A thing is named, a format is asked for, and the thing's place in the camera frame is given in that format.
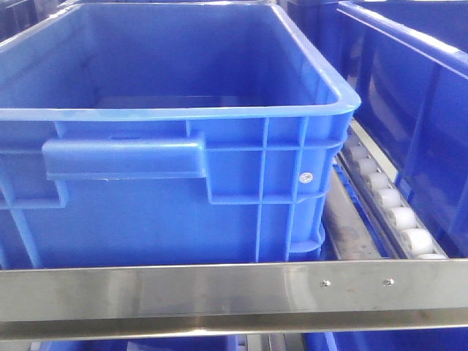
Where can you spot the white roller track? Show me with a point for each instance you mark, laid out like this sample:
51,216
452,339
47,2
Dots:
388,211

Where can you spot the large blue crate front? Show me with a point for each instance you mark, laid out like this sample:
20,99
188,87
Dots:
166,133

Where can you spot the blue crate right side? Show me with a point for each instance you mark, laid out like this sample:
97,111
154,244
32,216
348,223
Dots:
408,62

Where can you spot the steel shelf front rail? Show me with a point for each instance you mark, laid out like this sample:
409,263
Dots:
209,300

